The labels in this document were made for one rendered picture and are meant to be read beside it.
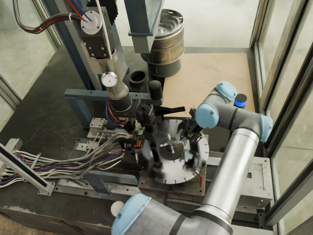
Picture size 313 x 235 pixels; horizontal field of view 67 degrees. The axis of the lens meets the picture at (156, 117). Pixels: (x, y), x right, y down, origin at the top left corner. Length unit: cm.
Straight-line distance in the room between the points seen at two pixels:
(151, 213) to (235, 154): 26
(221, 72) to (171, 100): 41
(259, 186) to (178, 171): 34
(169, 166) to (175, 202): 21
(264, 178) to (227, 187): 52
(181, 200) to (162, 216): 63
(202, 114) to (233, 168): 19
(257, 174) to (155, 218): 66
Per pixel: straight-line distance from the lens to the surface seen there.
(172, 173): 103
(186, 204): 118
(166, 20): 164
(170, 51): 150
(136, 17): 101
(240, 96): 100
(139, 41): 107
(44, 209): 138
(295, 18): 112
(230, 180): 62
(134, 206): 57
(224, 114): 74
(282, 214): 103
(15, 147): 161
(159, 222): 55
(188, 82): 162
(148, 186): 113
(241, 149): 66
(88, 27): 67
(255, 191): 108
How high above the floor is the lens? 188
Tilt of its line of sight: 52 degrees down
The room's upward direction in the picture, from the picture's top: 11 degrees counter-clockwise
